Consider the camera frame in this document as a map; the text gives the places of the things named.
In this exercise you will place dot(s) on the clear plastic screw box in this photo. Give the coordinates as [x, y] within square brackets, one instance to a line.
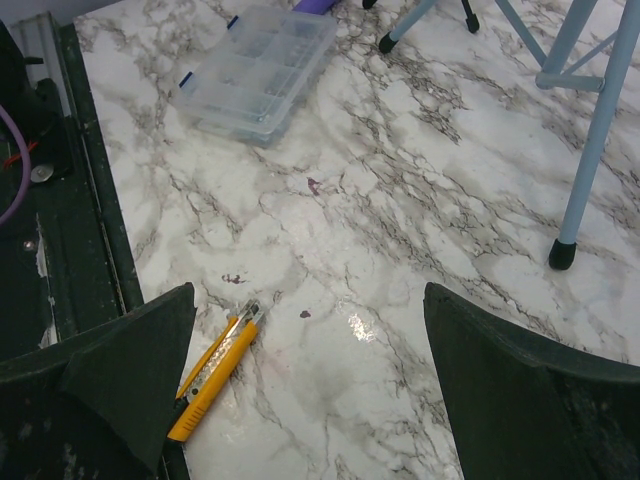
[256, 76]

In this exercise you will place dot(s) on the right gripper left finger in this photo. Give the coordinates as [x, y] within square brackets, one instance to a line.
[100, 404]

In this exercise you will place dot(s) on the yellow utility knife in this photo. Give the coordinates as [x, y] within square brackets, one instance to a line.
[213, 370]

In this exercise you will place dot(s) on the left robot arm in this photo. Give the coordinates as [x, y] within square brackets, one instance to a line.
[36, 108]

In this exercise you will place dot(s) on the light blue music stand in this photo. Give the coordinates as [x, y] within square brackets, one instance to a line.
[473, 162]

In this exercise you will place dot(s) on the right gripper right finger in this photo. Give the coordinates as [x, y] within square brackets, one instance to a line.
[523, 406]

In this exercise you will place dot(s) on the black tripod mic stand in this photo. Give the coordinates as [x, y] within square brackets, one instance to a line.
[471, 18]

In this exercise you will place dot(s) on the purple microphone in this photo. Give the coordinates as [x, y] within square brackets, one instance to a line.
[315, 7]

